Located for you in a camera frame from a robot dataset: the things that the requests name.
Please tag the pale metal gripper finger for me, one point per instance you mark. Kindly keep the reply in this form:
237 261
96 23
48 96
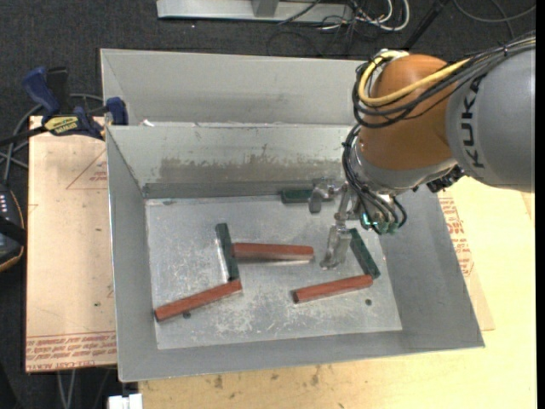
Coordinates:
336 249
316 198

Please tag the red-brown flat block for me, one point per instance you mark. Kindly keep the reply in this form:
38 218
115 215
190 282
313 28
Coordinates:
196 301
332 289
272 251

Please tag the grey metal bin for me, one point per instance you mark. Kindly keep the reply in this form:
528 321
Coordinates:
264 313

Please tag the brown cardboard board, red print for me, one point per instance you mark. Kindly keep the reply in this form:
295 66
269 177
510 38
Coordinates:
68 237

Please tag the dark green flat block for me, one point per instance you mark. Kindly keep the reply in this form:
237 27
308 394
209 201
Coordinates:
296 196
365 256
227 251

